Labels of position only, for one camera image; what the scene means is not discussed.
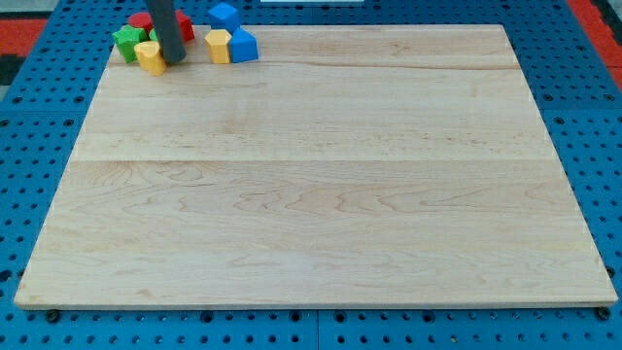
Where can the blue triangle block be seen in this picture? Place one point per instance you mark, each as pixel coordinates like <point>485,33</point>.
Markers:
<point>243,46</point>

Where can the red block right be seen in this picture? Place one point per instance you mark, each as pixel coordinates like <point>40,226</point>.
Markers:
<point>185,25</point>

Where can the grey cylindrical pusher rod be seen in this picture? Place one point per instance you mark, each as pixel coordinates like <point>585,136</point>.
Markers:
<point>163,14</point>

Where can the yellow heart block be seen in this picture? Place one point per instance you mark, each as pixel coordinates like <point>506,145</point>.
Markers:
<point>150,59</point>

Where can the light wooden board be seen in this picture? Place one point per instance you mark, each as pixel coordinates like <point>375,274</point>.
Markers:
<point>349,167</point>

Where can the green circle block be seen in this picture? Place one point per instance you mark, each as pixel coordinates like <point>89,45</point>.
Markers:
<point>153,36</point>

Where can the green star block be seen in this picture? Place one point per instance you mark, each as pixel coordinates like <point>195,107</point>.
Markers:
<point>126,38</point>

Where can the blue cube block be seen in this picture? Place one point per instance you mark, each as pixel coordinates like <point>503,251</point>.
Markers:
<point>224,16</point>

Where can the yellow hexagon block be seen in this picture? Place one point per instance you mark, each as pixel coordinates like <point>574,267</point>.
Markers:
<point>217,41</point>

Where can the red circle block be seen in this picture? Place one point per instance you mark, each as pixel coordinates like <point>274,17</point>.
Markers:
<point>141,20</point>

